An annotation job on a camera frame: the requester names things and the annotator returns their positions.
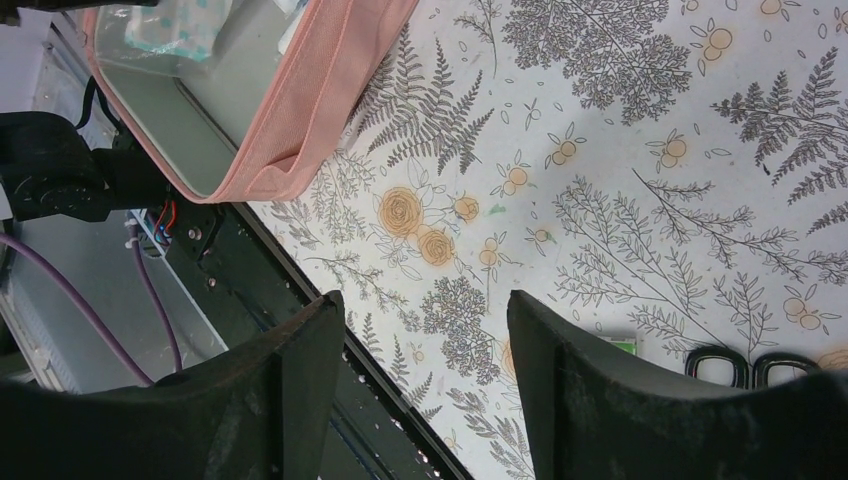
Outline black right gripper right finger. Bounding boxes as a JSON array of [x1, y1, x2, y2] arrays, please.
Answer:
[[507, 290, 847, 479]]

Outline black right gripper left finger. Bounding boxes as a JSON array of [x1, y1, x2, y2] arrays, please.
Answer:
[[1, 291, 345, 479]]

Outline plastic bag of band-aids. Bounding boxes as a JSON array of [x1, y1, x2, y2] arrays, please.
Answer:
[[124, 0, 233, 62]]

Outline pink medicine kit bag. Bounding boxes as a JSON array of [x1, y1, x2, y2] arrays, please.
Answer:
[[83, 0, 415, 204]]

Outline small green box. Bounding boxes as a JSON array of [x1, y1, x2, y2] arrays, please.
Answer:
[[599, 335, 638, 355]]

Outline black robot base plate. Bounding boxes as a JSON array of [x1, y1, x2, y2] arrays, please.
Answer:
[[112, 125, 475, 480]]

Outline black handled scissors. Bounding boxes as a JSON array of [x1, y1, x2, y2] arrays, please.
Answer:
[[684, 345, 821, 390]]

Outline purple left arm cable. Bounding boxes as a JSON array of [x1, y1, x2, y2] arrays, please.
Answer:
[[0, 231, 185, 389]]

